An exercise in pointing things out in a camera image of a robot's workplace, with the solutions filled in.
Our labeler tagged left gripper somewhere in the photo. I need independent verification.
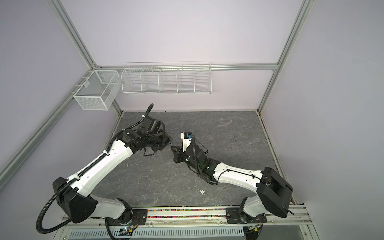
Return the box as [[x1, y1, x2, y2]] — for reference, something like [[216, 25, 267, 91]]
[[147, 128, 173, 153]]

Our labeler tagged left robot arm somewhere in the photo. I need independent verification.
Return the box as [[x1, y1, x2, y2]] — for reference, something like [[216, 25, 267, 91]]
[[36, 116, 172, 234]]

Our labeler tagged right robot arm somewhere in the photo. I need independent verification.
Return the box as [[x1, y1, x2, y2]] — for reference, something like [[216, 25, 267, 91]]
[[171, 145, 293, 224]]

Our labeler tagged white mesh box basket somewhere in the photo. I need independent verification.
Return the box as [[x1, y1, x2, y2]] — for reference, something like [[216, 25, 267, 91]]
[[74, 70, 122, 111]]

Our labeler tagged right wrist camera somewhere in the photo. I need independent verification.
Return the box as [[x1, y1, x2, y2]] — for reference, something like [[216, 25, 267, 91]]
[[180, 132, 193, 152]]

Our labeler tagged white wire basket long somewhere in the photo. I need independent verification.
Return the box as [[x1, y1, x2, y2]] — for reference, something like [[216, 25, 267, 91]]
[[121, 62, 212, 95]]

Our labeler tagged aluminium front rail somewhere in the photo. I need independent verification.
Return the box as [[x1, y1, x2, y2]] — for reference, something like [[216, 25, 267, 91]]
[[58, 204, 313, 230]]

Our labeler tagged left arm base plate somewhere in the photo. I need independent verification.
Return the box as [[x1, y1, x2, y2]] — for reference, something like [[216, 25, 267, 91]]
[[107, 209, 148, 226]]

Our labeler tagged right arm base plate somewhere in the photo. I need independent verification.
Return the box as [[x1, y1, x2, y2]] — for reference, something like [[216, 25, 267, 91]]
[[225, 208, 267, 225]]

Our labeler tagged aluminium frame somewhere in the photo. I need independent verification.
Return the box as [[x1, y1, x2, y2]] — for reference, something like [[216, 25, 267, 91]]
[[1, 1, 314, 190]]

